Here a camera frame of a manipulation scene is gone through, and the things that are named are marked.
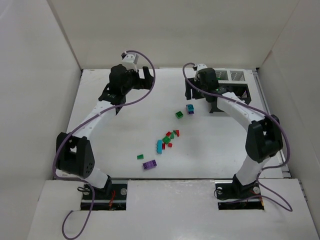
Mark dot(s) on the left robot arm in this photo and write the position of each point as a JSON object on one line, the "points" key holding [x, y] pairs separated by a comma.
{"points": [[74, 150]]}

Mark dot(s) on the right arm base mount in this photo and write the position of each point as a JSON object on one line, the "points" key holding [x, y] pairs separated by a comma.
{"points": [[234, 196]]}

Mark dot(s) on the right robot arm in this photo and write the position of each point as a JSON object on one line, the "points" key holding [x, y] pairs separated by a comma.
{"points": [[264, 135]]}

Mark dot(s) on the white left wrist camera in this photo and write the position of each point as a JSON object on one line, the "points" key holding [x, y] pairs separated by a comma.
{"points": [[129, 61]]}

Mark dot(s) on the purple flat lego brick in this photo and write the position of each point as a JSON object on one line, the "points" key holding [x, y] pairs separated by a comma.
{"points": [[149, 164]]}

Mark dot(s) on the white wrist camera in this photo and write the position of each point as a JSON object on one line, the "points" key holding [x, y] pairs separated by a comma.
{"points": [[199, 67], [129, 61]]}

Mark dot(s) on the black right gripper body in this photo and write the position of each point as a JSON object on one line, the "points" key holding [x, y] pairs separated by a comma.
{"points": [[191, 89]]}

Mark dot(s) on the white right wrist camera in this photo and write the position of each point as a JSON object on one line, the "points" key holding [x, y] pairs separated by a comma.
{"points": [[199, 67]]}

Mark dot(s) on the cyan and purple lego stack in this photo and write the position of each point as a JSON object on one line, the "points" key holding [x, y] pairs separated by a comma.
{"points": [[190, 109]]}

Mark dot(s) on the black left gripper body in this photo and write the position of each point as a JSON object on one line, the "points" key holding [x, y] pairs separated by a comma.
{"points": [[141, 80]]}

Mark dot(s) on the green square lego brick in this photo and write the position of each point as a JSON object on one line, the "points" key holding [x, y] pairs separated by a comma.
{"points": [[179, 115]]}

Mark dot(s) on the cyan long lego brick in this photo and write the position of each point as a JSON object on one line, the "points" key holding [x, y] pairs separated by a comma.
{"points": [[159, 146]]}

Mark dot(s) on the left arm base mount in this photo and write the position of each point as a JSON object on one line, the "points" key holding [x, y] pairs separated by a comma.
{"points": [[114, 199]]}

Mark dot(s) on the small green lego brick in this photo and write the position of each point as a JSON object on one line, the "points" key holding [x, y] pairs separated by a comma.
{"points": [[141, 156]]}

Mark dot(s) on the black slotted container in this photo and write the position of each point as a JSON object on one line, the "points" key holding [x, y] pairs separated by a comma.
{"points": [[240, 90]]}

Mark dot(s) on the white slotted container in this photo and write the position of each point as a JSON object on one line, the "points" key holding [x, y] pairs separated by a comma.
{"points": [[226, 75]]}

